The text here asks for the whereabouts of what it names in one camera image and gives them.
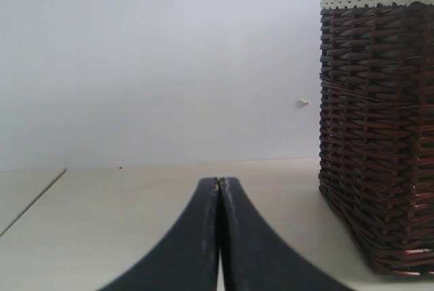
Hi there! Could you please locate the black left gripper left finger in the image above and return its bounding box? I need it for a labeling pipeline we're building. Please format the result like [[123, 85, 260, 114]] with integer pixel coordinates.
[[101, 178, 219, 291]]

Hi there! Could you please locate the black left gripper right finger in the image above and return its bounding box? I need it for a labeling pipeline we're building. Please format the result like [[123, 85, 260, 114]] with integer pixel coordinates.
[[219, 177, 342, 290]]

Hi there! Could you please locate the dark red wicker basket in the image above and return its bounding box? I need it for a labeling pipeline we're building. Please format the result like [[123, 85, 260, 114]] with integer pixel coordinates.
[[319, 3, 433, 277]]

